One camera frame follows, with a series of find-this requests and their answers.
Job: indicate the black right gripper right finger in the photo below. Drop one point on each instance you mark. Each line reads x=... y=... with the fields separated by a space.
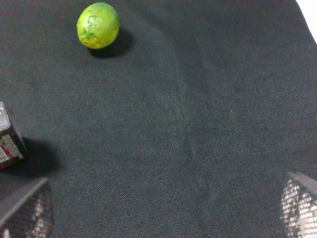
x=298 y=206

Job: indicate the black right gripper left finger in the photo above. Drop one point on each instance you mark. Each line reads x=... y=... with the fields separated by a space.
x=26 y=208

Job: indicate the black table cloth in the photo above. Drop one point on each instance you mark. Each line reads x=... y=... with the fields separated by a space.
x=184 y=127

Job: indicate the green lime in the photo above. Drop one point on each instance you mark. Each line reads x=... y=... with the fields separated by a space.
x=98 y=26

